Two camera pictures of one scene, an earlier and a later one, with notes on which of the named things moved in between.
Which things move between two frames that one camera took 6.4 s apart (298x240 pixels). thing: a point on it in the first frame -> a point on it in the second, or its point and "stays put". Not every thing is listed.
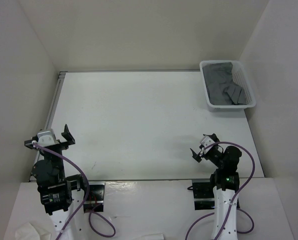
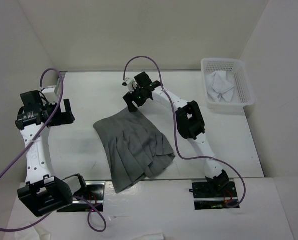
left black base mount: (94, 201) stays put
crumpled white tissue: (28, 232) stays put
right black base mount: (203, 194) stays put
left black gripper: (66, 134) -> (64, 117)
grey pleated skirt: (222, 87) -> (135, 148)
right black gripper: (196, 156) -> (129, 97)
